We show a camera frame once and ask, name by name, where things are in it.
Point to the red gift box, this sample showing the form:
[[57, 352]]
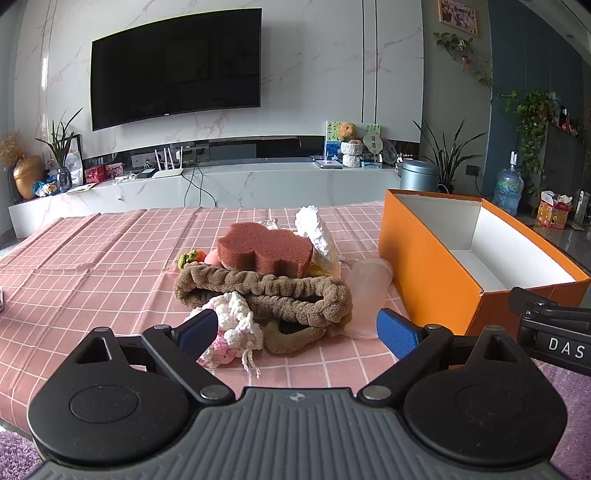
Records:
[[553, 212]]

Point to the small red box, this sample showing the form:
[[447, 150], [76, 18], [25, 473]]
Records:
[[94, 175]]

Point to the white plastic bag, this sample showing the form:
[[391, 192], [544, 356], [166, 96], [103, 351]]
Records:
[[318, 235]]

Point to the black wall television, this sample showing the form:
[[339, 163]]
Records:
[[175, 69]]

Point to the pink checked tablecloth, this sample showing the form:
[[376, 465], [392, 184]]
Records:
[[92, 277]]

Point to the red-brown sponge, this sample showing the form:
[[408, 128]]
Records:
[[263, 249]]

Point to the long-leaf potted plant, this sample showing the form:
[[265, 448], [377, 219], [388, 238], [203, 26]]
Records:
[[448, 159]]

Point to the green ivy plant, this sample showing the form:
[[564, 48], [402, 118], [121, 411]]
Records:
[[531, 120]]

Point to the grey metal trash can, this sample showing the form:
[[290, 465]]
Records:
[[418, 175]]

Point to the brown fluffy headband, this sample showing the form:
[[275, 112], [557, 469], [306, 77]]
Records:
[[221, 281]]

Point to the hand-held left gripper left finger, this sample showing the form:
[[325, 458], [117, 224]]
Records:
[[201, 330]]

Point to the pink white crocheted pouch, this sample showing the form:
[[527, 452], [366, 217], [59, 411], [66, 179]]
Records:
[[235, 323]]

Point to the blue water bottle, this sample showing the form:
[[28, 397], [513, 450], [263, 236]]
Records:
[[508, 189]]

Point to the white marble television cabinet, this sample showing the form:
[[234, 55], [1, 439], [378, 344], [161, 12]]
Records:
[[277, 184]]

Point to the decorative plate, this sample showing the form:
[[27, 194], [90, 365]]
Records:
[[388, 151]]

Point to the translucent bubble wrap bag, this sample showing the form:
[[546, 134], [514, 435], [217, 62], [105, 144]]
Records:
[[367, 295]]

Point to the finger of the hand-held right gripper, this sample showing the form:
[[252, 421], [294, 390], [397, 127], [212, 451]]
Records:
[[540, 304]]

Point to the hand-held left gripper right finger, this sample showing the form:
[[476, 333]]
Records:
[[397, 334]]

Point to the white router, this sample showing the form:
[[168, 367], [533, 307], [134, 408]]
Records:
[[167, 173]]

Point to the gold vase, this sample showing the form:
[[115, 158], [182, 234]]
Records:
[[27, 177]]

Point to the pink peach toy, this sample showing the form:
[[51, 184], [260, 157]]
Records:
[[213, 258]]

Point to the orange cardboard box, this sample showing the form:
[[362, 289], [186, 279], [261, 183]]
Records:
[[429, 267]]

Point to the round white sign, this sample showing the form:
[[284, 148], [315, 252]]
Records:
[[371, 138]]

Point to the trailing wall plant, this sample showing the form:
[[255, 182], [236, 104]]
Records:
[[464, 50]]

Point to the blue green painting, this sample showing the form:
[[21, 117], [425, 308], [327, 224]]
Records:
[[332, 150]]

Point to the brown teddy bear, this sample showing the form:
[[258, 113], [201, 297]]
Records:
[[347, 130]]

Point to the green crocheted strawberry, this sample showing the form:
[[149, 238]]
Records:
[[190, 258]]

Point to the orchid plant in glass vase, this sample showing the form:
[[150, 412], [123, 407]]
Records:
[[62, 157]]

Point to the black wall socket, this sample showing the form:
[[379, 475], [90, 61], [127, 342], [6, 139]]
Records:
[[473, 170]]

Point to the pale crumpled wrapper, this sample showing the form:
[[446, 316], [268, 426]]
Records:
[[272, 224]]

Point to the framed wall picture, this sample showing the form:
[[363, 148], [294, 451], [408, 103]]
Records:
[[458, 16]]

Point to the grey laptop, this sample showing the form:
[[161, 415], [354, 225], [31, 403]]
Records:
[[328, 164]]

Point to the dried flowers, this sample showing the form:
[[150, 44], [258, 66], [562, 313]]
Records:
[[9, 147]]

